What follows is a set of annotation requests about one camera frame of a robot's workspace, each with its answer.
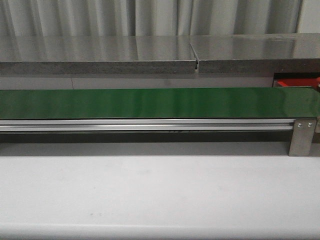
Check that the left grey stone shelf slab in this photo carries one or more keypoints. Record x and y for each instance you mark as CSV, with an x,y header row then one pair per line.
x,y
96,55

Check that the grey stone shelf slab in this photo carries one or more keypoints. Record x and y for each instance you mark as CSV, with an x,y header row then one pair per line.
x,y
96,55
257,54

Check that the green conveyor belt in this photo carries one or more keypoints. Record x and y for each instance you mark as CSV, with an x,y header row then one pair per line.
x,y
160,103

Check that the right grey stone shelf slab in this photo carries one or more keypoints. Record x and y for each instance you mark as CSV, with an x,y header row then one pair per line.
x,y
257,54

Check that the red plastic bin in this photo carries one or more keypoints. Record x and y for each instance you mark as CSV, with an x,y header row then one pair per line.
x,y
296,82

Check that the grey pleated curtain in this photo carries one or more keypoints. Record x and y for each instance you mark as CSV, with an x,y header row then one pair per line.
x,y
147,17

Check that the steel conveyor support bracket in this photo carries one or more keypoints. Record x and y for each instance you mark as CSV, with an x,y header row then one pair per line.
x,y
302,137

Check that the aluminium conveyor side rail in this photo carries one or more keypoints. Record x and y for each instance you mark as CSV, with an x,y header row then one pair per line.
x,y
181,124

